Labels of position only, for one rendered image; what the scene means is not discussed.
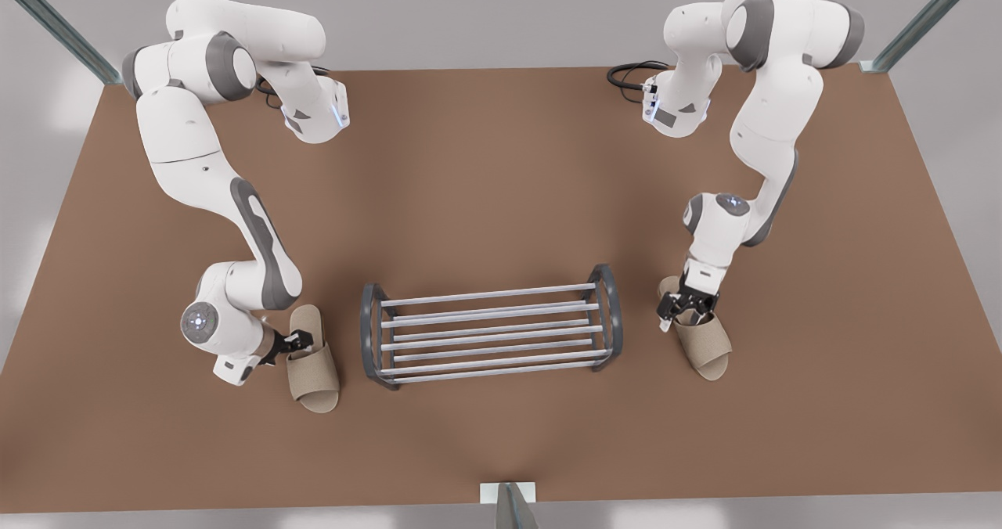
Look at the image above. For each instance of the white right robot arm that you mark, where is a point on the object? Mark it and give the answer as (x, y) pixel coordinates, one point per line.
(188, 130)

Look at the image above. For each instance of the silver frame post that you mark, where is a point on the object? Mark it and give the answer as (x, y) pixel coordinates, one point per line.
(510, 507)
(59, 24)
(928, 19)

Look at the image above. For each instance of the beige slipper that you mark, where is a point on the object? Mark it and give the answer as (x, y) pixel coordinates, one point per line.
(704, 349)
(313, 376)

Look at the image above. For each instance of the grey metal shoe rack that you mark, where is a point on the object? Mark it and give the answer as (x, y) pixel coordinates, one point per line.
(491, 327)

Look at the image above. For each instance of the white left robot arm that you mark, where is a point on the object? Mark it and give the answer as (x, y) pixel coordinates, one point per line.
(775, 106)

